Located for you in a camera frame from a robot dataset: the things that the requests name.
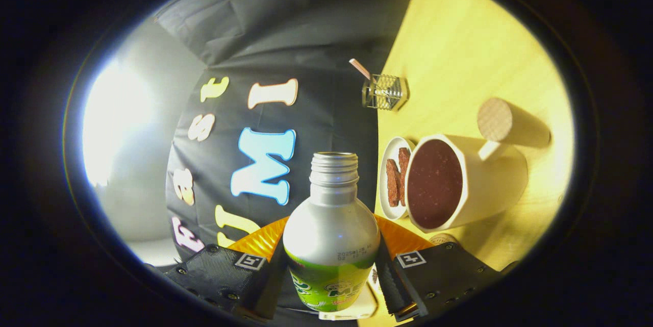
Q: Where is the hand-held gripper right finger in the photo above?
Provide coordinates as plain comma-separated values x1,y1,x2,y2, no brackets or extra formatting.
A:
374,214,503,323

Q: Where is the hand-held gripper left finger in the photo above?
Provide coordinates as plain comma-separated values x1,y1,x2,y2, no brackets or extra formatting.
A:
153,216,290,323

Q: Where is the silver green label bottle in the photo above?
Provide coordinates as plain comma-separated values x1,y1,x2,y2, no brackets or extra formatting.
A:
282,152,381,313

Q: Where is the cream cup with wooden handle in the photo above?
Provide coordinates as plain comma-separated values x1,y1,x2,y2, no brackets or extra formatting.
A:
406,97,551,233

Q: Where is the white divided bean dish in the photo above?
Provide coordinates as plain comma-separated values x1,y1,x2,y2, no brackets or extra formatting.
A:
319,281,379,321

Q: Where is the brown meat piece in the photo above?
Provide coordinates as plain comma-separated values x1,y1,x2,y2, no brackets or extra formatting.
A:
386,159,401,208
397,147,412,207

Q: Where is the white oval plate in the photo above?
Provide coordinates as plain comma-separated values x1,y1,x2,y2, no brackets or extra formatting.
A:
379,136,416,221

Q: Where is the pink stick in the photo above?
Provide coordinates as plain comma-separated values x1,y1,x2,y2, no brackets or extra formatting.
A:
349,58,371,80

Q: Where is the light wooden table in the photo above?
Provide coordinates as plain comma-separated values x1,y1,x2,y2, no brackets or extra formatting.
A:
357,0,576,327

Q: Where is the gold wire basket holder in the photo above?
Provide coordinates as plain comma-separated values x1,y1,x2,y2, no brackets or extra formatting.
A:
362,74,410,112

